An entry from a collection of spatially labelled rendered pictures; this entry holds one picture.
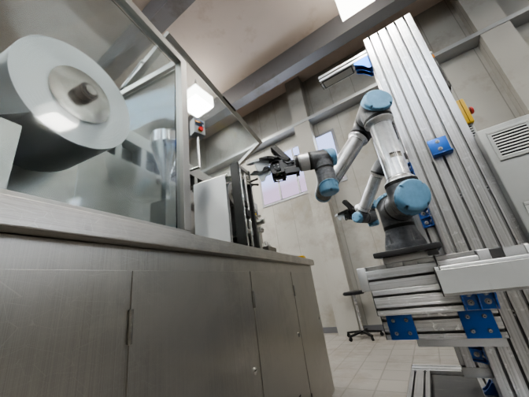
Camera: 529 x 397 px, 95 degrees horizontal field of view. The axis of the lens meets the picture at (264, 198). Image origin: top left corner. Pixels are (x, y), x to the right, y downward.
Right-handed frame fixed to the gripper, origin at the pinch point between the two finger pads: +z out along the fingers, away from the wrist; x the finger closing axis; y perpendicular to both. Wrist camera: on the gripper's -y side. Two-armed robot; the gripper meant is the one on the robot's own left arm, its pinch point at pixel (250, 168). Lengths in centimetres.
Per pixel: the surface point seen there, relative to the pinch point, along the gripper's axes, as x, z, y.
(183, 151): -27.5, 17.0, 8.8
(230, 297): -9, 10, 51
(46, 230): -58, 21, 46
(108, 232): -50, 18, 44
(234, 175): 26.4, 12.9, -16.1
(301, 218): 321, -36, -103
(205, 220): 44, 37, 0
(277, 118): 295, -29, -325
